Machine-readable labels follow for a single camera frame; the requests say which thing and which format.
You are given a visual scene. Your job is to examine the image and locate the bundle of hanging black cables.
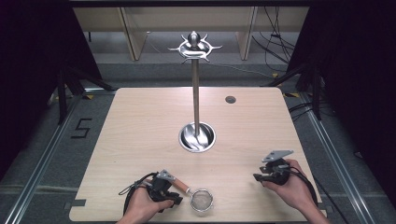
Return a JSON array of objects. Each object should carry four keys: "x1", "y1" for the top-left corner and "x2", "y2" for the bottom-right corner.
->
[{"x1": 251, "y1": 6, "x2": 297, "y2": 65}]

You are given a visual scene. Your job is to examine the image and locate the person's right hand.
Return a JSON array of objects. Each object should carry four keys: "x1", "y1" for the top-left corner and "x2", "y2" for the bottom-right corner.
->
[{"x1": 262, "y1": 159, "x2": 316, "y2": 215}]

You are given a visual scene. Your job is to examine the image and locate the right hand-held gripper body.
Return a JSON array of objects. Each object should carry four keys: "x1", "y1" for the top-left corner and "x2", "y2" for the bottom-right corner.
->
[{"x1": 260, "y1": 149, "x2": 295, "y2": 187}]

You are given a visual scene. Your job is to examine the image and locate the right hand-held gripper black cable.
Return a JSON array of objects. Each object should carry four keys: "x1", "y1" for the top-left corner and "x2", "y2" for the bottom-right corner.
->
[{"x1": 289, "y1": 167, "x2": 350, "y2": 224}]

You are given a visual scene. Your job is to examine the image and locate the steel utensil rack stand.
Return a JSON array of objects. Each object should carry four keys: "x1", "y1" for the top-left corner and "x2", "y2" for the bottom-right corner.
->
[{"x1": 167, "y1": 30, "x2": 223, "y2": 154}]

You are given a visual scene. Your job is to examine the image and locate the person's left hand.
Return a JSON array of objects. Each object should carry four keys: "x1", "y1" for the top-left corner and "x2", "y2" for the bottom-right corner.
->
[{"x1": 124, "y1": 184, "x2": 176, "y2": 224}]

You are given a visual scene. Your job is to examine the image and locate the thin white floor cable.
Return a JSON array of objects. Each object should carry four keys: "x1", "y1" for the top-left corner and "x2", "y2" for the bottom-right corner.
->
[{"x1": 214, "y1": 63, "x2": 276, "y2": 79}]

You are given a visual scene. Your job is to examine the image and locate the left hand-held gripper black cable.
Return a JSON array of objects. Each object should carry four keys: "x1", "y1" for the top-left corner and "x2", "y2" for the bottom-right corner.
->
[{"x1": 118, "y1": 172, "x2": 159, "y2": 217}]

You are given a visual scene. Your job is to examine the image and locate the black curtain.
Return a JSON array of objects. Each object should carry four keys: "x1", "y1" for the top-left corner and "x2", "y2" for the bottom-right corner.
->
[
  {"x1": 287, "y1": 0, "x2": 396, "y2": 203},
  {"x1": 0, "y1": 0, "x2": 103, "y2": 180}
]

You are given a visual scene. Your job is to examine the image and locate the aluminium floor rail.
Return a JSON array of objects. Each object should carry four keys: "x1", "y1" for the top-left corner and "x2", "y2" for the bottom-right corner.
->
[
  {"x1": 298, "y1": 92, "x2": 389, "y2": 224},
  {"x1": 2, "y1": 88, "x2": 117, "y2": 224}
]

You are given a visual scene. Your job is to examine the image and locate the black floor cables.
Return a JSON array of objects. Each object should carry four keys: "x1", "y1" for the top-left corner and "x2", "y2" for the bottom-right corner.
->
[{"x1": 288, "y1": 101, "x2": 335, "y2": 123}]

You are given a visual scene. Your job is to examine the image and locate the hand-held gripper black cable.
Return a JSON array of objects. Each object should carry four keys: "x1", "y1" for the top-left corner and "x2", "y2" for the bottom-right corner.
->
[
  {"x1": 289, "y1": 167, "x2": 350, "y2": 224},
  {"x1": 118, "y1": 172, "x2": 159, "y2": 217}
]

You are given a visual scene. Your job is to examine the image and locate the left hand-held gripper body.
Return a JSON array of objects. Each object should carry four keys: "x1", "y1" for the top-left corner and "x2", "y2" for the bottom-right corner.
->
[{"x1": 145, "y1": 169, "x2": 179, "y2": 215}]

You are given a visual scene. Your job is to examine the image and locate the wooden-handled mesh strainer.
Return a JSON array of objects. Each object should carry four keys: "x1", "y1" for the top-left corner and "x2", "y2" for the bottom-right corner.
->
[{"x1": 170, "y1": 177, "x2": 215, "y2": 214}]

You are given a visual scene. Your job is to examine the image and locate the black tripod stand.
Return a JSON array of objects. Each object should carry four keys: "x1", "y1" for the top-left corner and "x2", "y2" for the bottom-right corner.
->
[
  {"x1": 262, "y1": 63, "x2": 323, "y2": 121},
  {"x1": 56, "y1": 65, "x2": 117, "y2": 126}
]

